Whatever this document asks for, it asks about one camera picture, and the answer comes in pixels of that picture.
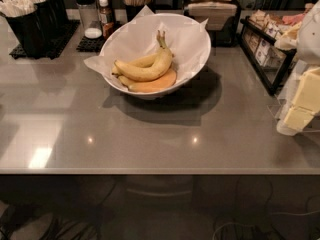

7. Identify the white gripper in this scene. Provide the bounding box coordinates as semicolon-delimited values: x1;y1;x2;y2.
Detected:
276;0;320;136

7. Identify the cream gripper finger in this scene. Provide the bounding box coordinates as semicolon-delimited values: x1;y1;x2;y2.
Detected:
284;107;314;131

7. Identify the yellow banana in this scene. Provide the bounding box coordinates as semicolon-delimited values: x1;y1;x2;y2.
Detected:
114;31;172;82
111;53;157;76

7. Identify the bottom orange-yellow banana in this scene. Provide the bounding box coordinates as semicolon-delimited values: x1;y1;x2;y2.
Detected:
118;68;177;93

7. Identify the white bowl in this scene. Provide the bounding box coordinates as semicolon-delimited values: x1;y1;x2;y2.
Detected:
98;12;212;101

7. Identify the black condiment packet rack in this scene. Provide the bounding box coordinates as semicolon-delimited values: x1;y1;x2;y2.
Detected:
239;11;296;95

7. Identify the black napkin dispenser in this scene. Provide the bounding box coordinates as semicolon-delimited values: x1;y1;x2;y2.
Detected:
182;0;241;47

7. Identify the white paper liner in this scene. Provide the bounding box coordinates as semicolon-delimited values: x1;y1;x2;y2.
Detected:
83;5;209;92

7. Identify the black cup of stirrers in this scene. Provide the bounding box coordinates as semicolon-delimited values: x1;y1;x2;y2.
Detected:
125;2;155;21

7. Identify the hot sauce bottle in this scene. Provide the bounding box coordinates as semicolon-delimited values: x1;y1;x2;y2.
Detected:
98;0;114;39

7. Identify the black rubber mat centre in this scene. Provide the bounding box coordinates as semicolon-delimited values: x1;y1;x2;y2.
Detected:
76;27;106;52

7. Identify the black rubber mat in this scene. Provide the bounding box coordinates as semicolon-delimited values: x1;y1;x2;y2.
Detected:
76;27;106;52
9;20;80;59

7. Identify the glass salt shaker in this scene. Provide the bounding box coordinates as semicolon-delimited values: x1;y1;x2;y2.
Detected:
76;0;102;39

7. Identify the black cutlery holder rear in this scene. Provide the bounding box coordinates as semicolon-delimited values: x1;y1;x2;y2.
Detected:
49;0;68;32

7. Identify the black rubber mat left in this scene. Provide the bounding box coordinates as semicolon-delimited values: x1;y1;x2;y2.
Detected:
9;20;80;59

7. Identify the white plastic cutlery bundle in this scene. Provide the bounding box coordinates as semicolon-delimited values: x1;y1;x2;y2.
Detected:
0;0;45;18

